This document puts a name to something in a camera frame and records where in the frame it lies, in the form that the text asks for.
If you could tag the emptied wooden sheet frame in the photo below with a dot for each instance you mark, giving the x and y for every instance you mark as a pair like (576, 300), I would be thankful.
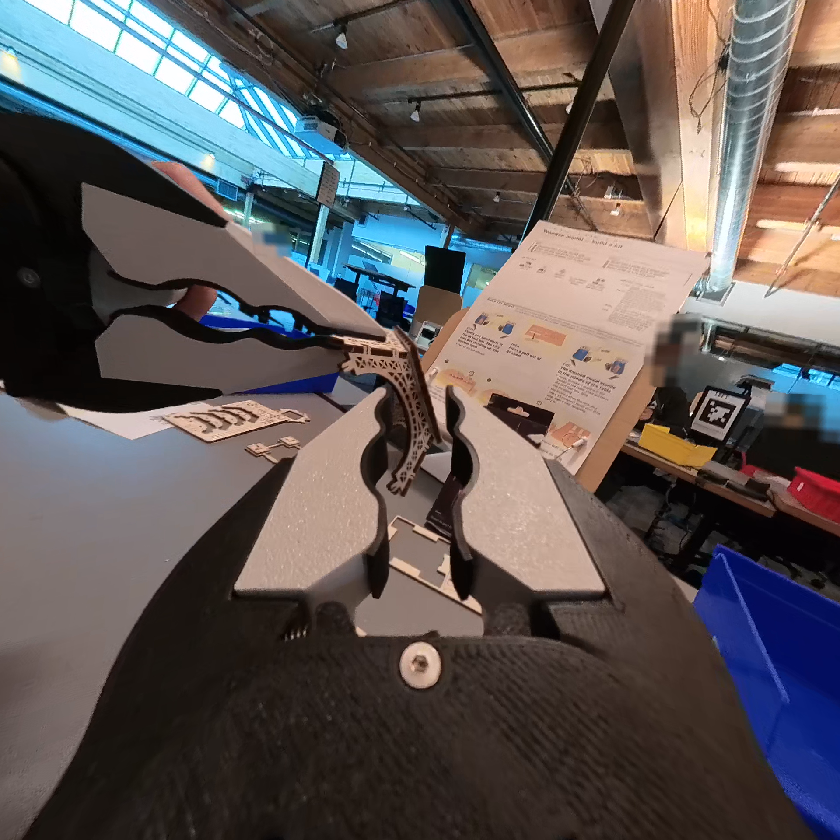
(410, 535)

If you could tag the black device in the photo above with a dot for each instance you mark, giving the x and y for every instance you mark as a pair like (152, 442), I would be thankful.
(735, 479)

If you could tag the ceiling projector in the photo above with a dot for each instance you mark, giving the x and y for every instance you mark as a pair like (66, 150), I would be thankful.
(318, 131)

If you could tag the red plastic bin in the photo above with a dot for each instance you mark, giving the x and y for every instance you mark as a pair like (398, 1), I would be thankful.
(817, 492)

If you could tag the blue plastic bin with label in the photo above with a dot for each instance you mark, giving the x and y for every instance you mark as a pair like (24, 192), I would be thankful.
(774, 656)

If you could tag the wooden sheet with arch cutouts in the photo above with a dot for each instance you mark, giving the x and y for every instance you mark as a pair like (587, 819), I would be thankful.
(262, 415)

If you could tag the printed instruction sheet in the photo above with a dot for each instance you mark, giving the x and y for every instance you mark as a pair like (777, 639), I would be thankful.
(590, 295)

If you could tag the silver ventilation duct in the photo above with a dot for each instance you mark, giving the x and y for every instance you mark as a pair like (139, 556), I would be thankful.
(748, 131)

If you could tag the hanging sign board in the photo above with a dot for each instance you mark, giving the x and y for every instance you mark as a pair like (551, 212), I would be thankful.
(328, 184)

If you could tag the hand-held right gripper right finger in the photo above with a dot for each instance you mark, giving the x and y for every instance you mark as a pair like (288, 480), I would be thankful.
(525, 525)

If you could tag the wooden work table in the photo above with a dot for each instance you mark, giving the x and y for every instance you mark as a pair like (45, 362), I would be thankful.
(682, 469)

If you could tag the black upright panel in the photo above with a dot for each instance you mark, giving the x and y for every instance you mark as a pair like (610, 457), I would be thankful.
(445, 269)

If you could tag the yellow plastic bin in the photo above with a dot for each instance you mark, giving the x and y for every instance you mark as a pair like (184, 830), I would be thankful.
(676, 449)

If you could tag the white paper sheet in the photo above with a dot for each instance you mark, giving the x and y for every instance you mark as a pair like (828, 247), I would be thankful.
(131, 426)

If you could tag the black steel pole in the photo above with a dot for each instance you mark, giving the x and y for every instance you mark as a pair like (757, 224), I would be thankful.
(577, 111)

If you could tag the grey desk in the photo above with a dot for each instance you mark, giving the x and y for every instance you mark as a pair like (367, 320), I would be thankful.
(98, 558)

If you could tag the wooden tower base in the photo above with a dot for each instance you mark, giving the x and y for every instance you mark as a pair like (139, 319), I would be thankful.
(410, 394)

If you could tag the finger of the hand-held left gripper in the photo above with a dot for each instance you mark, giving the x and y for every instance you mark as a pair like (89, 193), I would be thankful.
(197, 249)
(197, 358)

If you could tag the wooden four-square frame piece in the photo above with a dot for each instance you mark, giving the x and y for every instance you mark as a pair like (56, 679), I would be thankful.
(256, 449)

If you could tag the person's left hand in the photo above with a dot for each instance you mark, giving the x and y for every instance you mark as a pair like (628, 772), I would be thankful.
(190, 180)

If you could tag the black and white marker tag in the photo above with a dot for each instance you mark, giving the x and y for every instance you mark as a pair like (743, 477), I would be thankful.
(718, 415)

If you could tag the dark tower kit box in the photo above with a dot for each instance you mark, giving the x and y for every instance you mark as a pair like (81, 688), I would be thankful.
(518, 413)

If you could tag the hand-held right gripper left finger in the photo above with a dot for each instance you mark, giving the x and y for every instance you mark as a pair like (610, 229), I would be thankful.
(315, 505)

